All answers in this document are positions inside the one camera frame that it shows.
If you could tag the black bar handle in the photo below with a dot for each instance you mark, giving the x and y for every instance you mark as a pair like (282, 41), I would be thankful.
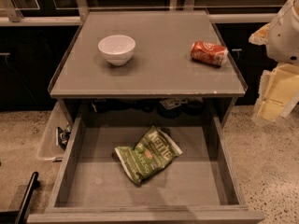
(32, 185)

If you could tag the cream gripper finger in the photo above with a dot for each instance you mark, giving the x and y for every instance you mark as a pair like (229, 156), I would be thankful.
(278, 94)
(260, 36)

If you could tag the white ceramic bowl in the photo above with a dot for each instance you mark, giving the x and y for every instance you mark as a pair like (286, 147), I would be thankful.
(117, 49)

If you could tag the clear plastic bin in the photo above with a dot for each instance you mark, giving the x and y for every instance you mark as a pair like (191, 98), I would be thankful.
(48, 149)

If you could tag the green jalapeno chip bag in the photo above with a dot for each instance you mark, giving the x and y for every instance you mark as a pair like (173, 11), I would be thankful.
(150, 155)

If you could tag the grey cabinet counter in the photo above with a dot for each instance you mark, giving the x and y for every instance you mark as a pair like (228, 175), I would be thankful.
(161, 66)

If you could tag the items in plastic bin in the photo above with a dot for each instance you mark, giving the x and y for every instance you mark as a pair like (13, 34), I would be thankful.
(62, 136)

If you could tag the red soda can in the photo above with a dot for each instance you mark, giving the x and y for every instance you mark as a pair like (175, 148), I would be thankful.
(209, 53)

